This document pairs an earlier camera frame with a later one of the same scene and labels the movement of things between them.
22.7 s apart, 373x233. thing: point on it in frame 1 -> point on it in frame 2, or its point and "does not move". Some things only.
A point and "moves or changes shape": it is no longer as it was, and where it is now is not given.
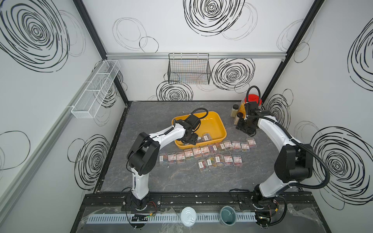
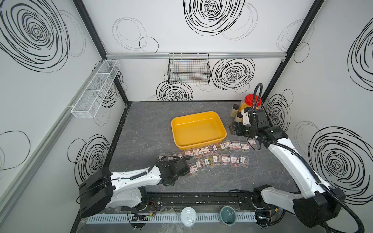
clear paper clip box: x=212 y=149 does not move
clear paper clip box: x=228 y=145 does not move
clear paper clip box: x=197 y=153 does not move
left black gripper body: x=193 y=139 -> x=175 y=179
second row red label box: x=228 y=159 moves or changes shape
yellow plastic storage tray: x=211 y=130 does not move
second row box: x=237 y=160 moves or changes shape
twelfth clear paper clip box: x=245 y=146 does not move
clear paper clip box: x=180 y=157 does not move
